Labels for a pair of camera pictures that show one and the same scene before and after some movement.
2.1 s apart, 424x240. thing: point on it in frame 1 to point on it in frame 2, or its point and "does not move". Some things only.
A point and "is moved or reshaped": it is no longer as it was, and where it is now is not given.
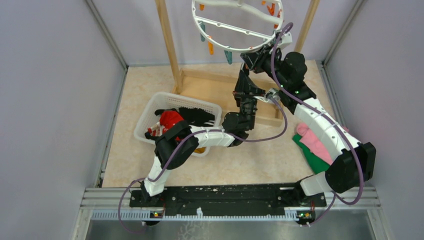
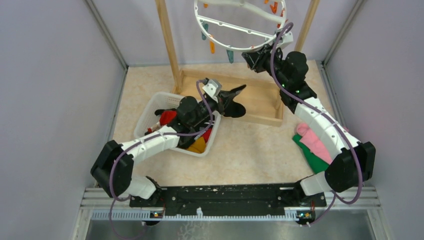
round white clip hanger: [242, 8] is moved or reshaped
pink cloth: [308, 138] does not move
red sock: [168, 118] does not move
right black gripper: [255, 60] does not move
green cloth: [317, 164] does not move
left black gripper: [244, 84] to [224, 97]
